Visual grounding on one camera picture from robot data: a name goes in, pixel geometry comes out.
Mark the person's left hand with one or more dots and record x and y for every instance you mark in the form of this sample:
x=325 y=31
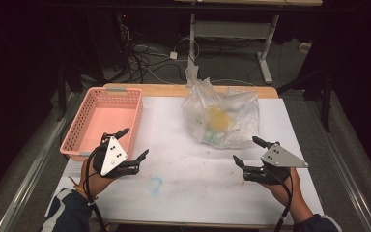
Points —
x=93 y=183

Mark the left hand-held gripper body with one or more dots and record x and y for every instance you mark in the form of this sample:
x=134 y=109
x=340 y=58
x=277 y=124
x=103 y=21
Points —
x=112 y=158

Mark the black stand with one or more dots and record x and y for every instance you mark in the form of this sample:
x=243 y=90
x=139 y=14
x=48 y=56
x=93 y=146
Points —
x=62 y=93
x=326 y=103

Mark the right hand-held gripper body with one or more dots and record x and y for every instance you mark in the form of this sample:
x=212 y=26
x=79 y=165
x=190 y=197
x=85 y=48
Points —
x=280 y=158

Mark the person's right hand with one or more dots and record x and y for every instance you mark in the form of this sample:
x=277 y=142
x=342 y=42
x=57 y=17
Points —
x=294 y=196

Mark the white table sheet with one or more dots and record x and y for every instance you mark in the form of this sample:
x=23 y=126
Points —
x=190 y=180

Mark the white power adapter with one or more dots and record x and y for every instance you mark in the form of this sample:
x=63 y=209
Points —
x=173 y=55

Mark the pink plastic basket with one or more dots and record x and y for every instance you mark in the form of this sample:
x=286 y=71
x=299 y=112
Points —
x=103 y=119

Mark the white metal desk frame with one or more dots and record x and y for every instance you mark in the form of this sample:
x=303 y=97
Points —
x=228 y=30

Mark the clear plastic bag yellow face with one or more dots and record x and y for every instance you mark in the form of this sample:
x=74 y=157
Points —
x=222 y=112

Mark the metal floor rail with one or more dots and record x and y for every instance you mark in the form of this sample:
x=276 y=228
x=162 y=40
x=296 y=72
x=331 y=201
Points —
x=32 y=167
x=344 y=167

